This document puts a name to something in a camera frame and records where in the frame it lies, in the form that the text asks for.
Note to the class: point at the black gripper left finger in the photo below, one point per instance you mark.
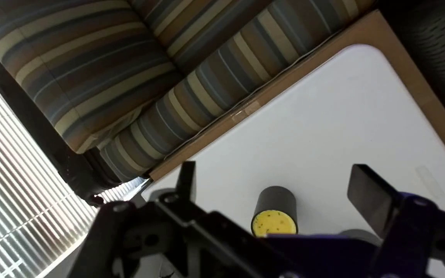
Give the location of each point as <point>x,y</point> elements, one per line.
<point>188,180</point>

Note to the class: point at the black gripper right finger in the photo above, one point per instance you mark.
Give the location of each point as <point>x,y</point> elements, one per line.
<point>372,202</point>

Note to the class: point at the clear rectangular sticker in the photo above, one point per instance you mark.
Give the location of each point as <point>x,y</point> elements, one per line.
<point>432,182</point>

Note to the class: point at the black cylinder with yellow end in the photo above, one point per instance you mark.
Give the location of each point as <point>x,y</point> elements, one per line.
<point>276,211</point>

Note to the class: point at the large striped sofa cushion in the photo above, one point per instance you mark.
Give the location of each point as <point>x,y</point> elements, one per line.
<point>78,67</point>

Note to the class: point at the black mesh chair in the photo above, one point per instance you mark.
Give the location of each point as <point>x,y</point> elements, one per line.
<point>433,52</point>

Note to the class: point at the white window blinds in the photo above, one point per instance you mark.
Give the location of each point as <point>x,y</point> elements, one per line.
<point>16,206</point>

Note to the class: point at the black sofa frame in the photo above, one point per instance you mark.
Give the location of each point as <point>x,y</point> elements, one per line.
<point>32,129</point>

